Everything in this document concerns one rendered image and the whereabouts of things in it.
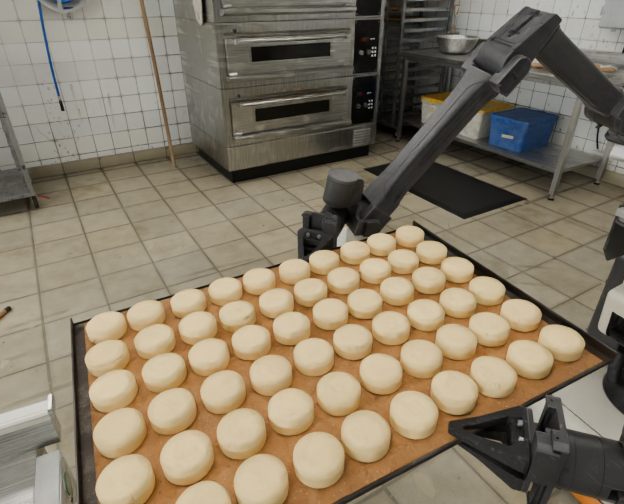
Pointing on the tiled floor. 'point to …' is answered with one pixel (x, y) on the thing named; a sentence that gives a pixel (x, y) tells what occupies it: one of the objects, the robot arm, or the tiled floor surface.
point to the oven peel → (157, 80)
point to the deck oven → (281, 81)
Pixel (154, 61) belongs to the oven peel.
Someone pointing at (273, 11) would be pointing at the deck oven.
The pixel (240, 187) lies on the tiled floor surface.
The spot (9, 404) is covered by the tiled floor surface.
